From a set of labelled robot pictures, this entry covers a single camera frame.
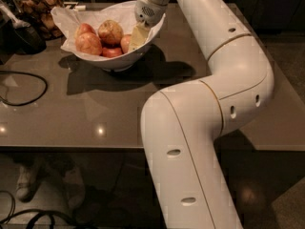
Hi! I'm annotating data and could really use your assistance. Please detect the glass jar of cookies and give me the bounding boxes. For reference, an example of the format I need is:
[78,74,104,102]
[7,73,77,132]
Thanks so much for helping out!
[13,0,63,40]

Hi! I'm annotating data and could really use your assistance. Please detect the white oval bowl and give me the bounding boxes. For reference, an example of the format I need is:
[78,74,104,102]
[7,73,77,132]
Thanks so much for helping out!
[65,0,167,73]

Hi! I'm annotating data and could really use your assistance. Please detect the white shoe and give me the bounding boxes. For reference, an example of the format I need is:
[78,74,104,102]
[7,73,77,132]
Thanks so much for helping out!
[63,166,86,210]
[16,158,42,202]

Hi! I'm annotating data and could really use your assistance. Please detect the white paper bowl liner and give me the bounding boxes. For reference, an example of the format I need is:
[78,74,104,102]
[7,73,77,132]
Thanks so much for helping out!
[51,1,166,62]

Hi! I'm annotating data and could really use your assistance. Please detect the black appliance with handle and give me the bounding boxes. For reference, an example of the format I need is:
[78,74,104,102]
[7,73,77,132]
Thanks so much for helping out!
[0,0,46,65]

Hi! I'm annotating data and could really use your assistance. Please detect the white shoe right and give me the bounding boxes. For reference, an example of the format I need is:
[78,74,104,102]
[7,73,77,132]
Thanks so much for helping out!
[63,166,86,210]

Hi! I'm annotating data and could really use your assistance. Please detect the black floor cables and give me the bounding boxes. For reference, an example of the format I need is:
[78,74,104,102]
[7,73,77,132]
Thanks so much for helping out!
[0,189,134,229]

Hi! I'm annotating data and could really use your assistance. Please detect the white shoe left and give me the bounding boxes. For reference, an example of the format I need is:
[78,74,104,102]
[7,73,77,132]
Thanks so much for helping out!
[16,158,42,202]

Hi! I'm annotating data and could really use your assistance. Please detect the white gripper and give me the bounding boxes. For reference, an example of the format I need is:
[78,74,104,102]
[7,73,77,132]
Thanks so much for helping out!
[128,0,166,52]

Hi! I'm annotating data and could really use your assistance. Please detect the black cable on table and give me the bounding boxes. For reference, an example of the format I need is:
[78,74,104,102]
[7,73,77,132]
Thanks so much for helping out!
[0,70,49,107]

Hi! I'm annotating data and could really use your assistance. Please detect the small red apple bottom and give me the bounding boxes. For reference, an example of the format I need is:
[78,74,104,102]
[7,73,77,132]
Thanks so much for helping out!
[102,47,123,58]

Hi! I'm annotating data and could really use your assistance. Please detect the yellowish russet apple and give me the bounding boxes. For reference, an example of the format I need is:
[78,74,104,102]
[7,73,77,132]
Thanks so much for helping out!
[97,20,124,45]

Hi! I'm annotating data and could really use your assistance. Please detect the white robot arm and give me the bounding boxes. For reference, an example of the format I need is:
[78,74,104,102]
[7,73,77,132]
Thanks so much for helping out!
[135,0,275,229]

